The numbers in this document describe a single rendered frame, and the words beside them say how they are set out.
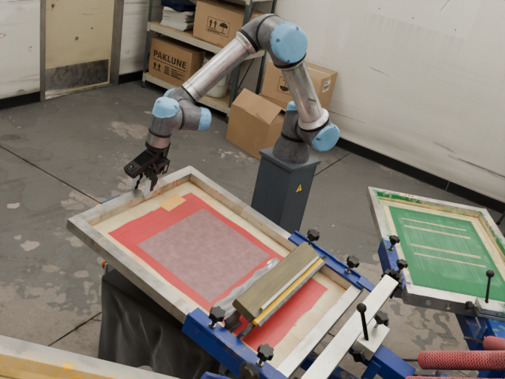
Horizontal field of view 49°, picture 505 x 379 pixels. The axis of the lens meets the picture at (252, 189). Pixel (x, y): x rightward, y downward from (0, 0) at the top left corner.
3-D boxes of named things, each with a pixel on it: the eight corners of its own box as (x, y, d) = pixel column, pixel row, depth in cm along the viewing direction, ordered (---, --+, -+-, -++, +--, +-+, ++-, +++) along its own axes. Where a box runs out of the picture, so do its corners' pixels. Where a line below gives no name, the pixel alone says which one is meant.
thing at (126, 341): (96, 374, 195) (103, 279, 176) (104, 368, 198) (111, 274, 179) (198, 450, 177) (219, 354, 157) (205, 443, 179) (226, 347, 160)
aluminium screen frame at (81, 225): (65, 228, 167) (67, 219, 165) (187, 173, 213) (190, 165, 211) (273, 398, 141) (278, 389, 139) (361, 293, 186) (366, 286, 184)
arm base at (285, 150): (288, 144, 235) (293, 122, 231) (316, 159, 227) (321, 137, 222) (264, 151, 225) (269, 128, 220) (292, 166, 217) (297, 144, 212)
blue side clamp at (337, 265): (282, 250, 194) (288, 234, 190) (288, 244, 198) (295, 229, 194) (354, 301, 184) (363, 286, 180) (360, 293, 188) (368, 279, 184)
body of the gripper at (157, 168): (167, 174, 188) (175, 145, 181) (149, 182, 181) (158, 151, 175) (150, 163, 190) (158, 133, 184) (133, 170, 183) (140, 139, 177)
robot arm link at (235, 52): (259, -1, 190) (153, 94, 188) (276, 7, 182) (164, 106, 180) (274, 25, 198) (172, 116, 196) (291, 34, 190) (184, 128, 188)
